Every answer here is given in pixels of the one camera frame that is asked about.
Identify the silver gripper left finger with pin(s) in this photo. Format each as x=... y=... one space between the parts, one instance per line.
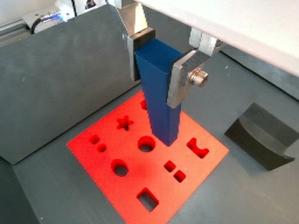
x=138 y=32

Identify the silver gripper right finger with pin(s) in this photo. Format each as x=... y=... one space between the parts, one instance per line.
x=187 y=68

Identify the blue rectangular block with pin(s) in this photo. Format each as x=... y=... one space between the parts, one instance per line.
x=155 y=57

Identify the grey upright panel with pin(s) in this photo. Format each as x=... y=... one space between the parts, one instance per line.
x=58 y=76

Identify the black curved plastic block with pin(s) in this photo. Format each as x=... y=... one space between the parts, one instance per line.
x=263 y=137

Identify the red shape-sorting board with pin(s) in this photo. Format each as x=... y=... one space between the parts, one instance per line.
x=146 y=177

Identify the white cable connector assembly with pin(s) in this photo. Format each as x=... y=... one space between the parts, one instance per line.
x=62 y=12

